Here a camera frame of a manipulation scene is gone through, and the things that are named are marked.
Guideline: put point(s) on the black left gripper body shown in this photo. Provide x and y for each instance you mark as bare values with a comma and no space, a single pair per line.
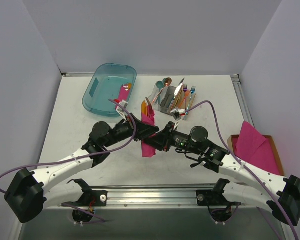
134,124

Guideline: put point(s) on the rolled pink napkin bundle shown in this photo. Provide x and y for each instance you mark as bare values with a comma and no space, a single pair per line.
124,93

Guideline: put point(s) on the pink paper napkin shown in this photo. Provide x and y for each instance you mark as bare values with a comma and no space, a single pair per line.
148,151

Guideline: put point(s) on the blue iridescent fork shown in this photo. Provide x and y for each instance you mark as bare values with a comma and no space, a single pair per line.
192,91

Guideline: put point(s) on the teal spoon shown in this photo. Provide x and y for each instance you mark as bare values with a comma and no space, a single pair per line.
160,86

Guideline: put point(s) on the aluminium frame rail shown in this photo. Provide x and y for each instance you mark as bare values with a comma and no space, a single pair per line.
157,197

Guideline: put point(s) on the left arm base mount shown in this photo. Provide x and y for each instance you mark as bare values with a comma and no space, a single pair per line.
93,198

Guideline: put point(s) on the copper spoon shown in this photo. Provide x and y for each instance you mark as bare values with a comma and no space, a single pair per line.
167,82

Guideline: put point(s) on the purple fork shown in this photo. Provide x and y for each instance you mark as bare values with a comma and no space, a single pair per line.
185,90

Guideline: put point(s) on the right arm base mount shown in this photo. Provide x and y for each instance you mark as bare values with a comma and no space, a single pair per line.
208,198

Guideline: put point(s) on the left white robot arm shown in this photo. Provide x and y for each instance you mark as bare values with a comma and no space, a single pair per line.
26,193

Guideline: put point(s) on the silver knife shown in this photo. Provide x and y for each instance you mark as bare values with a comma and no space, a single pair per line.
176,93

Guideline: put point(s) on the brown napkin tray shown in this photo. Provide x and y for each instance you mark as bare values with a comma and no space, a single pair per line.
278,160

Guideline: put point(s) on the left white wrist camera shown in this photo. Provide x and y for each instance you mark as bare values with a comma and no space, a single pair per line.
121,108

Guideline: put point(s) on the teal plastic bin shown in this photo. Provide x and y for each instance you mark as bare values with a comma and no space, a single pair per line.
105,85

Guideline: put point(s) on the orange fork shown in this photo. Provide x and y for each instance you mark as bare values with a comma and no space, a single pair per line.
184,103

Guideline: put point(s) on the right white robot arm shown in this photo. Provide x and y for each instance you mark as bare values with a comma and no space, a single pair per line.
276,194

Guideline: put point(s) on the clear acrylic utensil organizer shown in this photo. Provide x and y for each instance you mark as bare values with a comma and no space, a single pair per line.
167,97

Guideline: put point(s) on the pink napkin stack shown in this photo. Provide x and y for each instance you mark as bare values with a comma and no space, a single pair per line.
255,149

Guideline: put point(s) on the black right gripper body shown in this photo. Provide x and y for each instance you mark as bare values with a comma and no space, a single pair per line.
168,137

